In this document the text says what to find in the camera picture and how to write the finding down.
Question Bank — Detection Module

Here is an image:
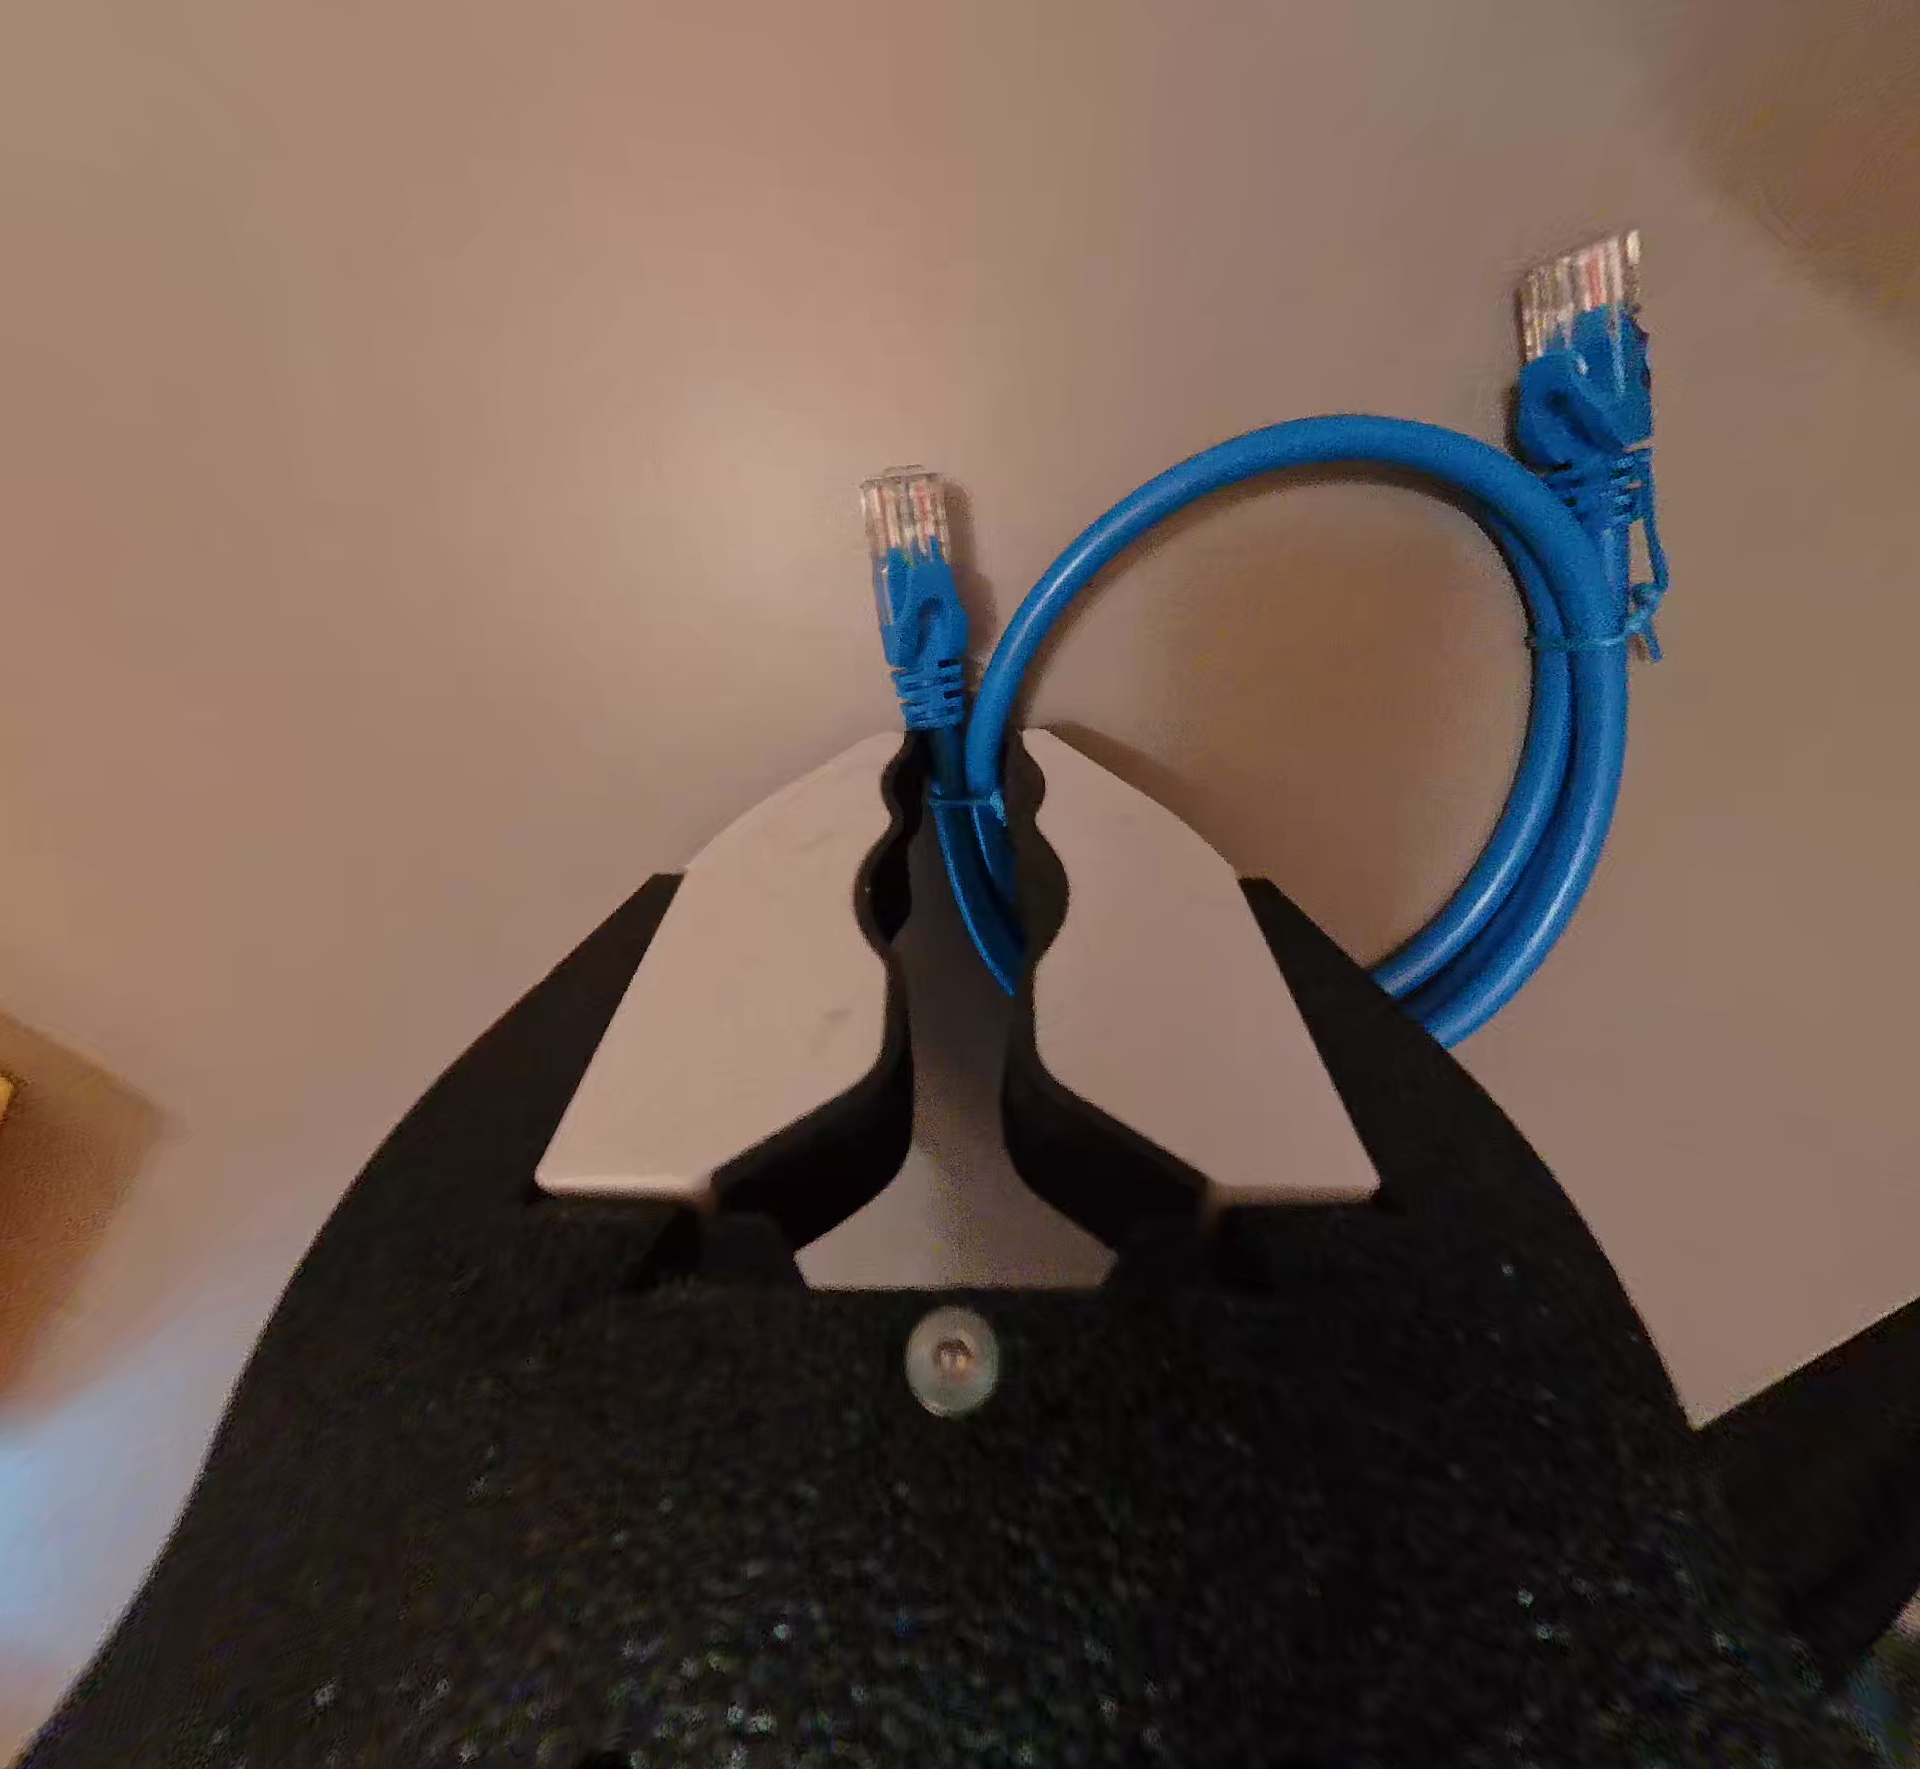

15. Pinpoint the blue ethernet cable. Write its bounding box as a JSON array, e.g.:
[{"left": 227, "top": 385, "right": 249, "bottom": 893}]
[{"left": 858, "top": 229, "right": 1670, "bottom": 1052}]

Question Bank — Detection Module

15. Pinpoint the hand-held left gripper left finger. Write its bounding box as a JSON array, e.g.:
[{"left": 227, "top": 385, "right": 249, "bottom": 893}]
[{"left": 533, "top": 729, "right": 921, "bottom": 1211}]

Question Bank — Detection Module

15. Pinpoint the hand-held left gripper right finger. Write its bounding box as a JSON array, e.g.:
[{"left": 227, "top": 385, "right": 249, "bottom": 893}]
[{"left": 1003, "top": 725, "right": 1384, "bottom": 1208}]

